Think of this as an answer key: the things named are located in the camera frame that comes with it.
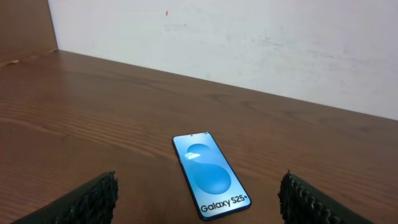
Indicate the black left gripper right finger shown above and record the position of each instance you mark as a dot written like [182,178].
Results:
[302,203]

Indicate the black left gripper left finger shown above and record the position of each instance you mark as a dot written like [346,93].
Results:
[90,203]

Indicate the blue Galaxy smartphone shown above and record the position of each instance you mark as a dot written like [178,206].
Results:
[215,188]

